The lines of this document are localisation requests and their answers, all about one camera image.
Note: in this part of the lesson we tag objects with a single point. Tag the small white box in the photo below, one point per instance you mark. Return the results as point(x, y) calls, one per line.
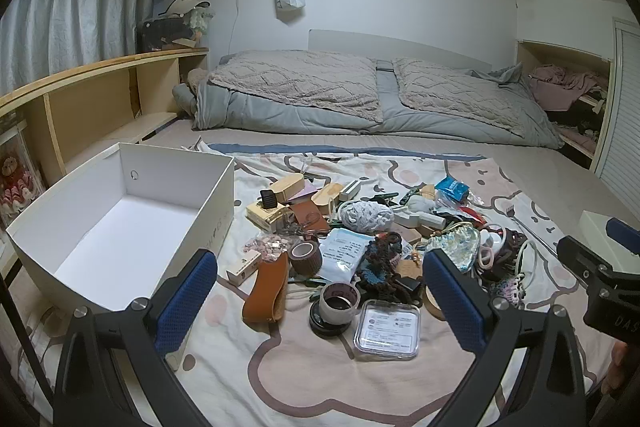
point(242, 269)

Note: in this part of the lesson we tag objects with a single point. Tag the beige box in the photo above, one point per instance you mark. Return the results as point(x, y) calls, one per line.
point(265, 217)

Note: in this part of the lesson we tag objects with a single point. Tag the brown leather wallet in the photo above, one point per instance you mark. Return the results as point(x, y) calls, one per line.
point(305, 214)

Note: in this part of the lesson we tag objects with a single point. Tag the printed blanket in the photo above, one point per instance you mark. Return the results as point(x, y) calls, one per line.
point(300, 382)

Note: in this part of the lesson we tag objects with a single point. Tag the dark brown mesh item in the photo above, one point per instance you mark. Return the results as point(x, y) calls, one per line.
point(510, 247)

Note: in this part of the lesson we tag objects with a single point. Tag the person's right hand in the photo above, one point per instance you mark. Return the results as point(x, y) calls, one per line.
point(619, 367)

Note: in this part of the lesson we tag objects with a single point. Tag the floral pouch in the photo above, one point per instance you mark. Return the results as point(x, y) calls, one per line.
point(460, 247)

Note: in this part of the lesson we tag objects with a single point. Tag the brown woven tape roll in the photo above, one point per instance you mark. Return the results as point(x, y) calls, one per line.
point(307, 264)

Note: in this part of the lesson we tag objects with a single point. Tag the red plush toy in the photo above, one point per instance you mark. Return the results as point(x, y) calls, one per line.
point(12, 187)

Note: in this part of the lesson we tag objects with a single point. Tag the white cap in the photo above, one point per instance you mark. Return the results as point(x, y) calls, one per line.
point(182, 2)

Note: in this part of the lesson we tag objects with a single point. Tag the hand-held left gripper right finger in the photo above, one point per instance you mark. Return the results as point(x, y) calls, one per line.
point(455, 302)

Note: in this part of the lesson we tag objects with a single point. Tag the dark clothes pile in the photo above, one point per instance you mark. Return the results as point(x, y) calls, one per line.
point(575, 117)

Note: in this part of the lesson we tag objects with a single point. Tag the brown leather pouch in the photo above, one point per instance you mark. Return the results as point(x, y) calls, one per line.
point(265, 292)

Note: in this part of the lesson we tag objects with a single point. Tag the white adapter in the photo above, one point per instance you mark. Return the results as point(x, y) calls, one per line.
point(352, 190)

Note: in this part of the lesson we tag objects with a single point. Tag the grey curtain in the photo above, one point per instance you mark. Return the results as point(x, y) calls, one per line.
point(60, 32)

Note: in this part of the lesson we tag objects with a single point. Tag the dark brown crochet piece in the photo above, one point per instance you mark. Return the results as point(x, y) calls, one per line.
point(380, 262)

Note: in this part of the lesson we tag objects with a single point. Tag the clear plastic case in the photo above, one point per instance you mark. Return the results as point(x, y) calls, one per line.
point(387, 329)

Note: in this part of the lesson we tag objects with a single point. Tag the pink clothes pile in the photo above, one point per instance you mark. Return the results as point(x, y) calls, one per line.
point(565, 82)

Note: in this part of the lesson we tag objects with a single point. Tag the pink bead bag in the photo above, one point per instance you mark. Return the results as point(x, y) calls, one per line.
point(267, 248)

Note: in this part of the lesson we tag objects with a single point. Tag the wooden closet shelf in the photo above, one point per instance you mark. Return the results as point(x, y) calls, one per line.
point(525, 57)

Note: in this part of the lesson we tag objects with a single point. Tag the white headboard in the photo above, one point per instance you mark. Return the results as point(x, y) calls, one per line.
point(400, 47)

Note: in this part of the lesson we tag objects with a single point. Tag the red packet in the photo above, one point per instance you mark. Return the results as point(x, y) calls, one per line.
point(470, 213)

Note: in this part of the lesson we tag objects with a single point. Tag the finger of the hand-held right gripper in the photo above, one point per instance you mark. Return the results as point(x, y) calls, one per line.
point(582, 257)
point(622, 234)

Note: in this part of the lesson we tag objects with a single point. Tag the beige knitted blanket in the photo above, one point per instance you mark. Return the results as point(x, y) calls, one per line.
point(460, 92)
point(295, 82)

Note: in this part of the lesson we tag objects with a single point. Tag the blue packet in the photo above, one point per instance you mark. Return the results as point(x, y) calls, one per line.
point(450, 189)

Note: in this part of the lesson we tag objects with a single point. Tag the white louvre door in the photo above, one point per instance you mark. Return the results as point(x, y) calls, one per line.
point(622, 117)

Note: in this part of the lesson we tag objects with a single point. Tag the black charger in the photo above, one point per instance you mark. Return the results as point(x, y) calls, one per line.
point(407, 289)

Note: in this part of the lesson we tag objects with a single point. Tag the white plastic device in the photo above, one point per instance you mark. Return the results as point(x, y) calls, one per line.
point(425, 219)

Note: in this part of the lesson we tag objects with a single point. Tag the grey duvet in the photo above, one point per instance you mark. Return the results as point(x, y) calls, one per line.
point(300, 119)

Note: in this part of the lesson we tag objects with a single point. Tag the black bag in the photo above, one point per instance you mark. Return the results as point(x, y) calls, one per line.
point(160, 34)

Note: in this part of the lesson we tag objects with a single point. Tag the white cardboard box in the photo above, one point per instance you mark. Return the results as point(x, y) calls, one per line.
point(125, 227)

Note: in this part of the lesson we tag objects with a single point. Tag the black square clip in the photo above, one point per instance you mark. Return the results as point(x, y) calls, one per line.
point(268, 200)

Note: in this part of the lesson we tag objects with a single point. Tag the grey plush toy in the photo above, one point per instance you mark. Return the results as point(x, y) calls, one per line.
point(200, 22)

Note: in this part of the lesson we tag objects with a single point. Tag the wooden bedside shelf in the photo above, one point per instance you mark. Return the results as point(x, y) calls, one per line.
point(90, 107)

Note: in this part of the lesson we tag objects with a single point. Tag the black round lid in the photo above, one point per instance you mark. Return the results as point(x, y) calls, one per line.
point(320, 329)

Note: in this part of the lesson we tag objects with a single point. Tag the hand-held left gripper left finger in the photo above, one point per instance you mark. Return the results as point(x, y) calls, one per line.
point(187, 302)

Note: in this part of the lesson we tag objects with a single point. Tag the metal back scratcher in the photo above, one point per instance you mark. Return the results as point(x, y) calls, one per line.
point(508, 211)

